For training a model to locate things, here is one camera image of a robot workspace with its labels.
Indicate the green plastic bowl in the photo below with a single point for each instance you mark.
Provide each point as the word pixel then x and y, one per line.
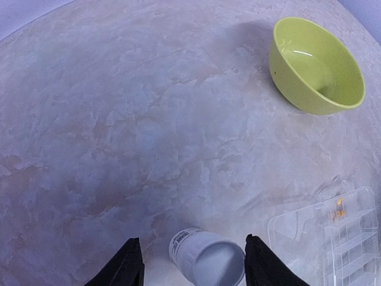
pixel 313 69

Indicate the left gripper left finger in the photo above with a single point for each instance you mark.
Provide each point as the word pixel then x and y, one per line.
pixel 126 267

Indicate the clear plastic pill organizer box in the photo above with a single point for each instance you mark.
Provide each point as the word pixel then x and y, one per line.
pixel 324 250

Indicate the orange pills in organizer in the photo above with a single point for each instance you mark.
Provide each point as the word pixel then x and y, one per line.
pixel 339 208

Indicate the white capped pill bottle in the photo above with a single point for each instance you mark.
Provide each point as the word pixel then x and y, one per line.
pixel 206 258

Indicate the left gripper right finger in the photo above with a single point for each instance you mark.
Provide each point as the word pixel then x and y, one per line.
pixel 263 267

